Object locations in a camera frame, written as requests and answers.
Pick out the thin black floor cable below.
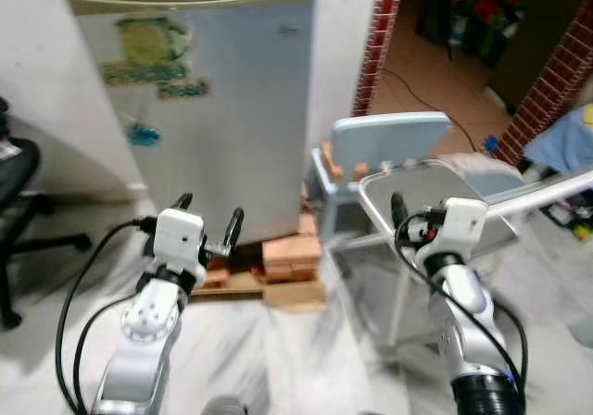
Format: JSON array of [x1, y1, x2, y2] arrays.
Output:
[[380, 67, 479, 153]]

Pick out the small red clay brick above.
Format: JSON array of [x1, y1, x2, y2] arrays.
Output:
[[202, 256, 234, 288]]

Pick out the green yellow fridge sticker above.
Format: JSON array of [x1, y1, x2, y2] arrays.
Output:
[[115, 16, 196, 65]]

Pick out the white mini fridge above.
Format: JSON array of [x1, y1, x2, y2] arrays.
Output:
[[65, 0, 322, 246]]

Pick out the black office chair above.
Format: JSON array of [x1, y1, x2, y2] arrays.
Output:
[[0, 95, 94, 333]]

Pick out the brown wooden board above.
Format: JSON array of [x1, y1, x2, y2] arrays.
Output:
[[191, 270, 327, 312]]

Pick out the blue cloth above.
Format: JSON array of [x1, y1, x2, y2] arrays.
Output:
[[526, 106, 593, 176]]

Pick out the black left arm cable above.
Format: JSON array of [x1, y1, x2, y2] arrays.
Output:
[[70, 291, 140, 415], [53, 216, 157, 415]]

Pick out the long green text sticker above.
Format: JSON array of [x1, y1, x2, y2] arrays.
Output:
[[101, 60, 192, 88]]

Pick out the black yellow bag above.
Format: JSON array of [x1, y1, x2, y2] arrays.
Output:
[[545, 191, 593, 242]]

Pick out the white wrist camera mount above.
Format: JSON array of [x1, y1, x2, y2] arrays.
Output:
[[152, 207, 208, 269], [444, 196, 490, 252]]

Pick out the light blue plastic chair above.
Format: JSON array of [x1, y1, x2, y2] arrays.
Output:
[[309, 111, 522, 249]]

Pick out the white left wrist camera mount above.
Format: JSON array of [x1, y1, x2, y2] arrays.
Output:
[[152, 207, 208, 269]]

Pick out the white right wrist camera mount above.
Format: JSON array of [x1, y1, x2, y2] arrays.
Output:
[[444, 196, 490, 252]]

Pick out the small blue sticker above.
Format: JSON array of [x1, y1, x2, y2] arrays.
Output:
[[127, 122, 161, 148]]

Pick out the small green text sticker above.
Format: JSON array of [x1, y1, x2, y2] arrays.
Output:
[[157, 79, 210, 100]]

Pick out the large red clay brick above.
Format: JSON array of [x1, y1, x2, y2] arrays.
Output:
[[261, 233, 324, 283]]

